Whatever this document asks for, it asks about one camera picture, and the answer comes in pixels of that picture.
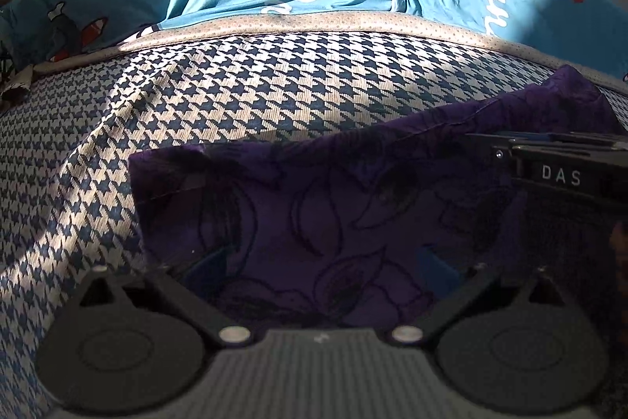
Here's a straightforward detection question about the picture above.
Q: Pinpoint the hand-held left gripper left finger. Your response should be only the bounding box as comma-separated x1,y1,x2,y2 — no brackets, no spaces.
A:
77,246,254,347

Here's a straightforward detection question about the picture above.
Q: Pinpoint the blue houndstooth sofa cushion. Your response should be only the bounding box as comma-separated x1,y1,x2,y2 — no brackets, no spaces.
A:
0,11,628,419

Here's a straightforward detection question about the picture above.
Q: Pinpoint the purple floral blouse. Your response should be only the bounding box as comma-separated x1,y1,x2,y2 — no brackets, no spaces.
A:
128,66,628,328

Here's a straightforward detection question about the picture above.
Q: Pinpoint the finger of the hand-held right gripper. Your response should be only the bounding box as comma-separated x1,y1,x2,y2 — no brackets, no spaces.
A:
464,130,618,177

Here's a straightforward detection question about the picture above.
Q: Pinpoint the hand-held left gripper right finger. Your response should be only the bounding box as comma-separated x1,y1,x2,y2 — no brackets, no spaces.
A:
390,245,566,347

